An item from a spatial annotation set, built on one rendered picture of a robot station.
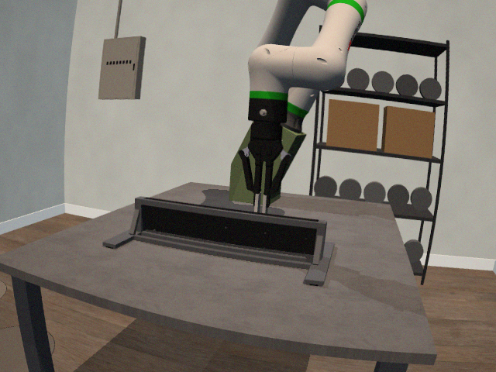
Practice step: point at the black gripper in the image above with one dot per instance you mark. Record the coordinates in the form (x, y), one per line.
(264, 151)

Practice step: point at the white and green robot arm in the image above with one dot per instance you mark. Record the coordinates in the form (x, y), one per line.
(274, 68)

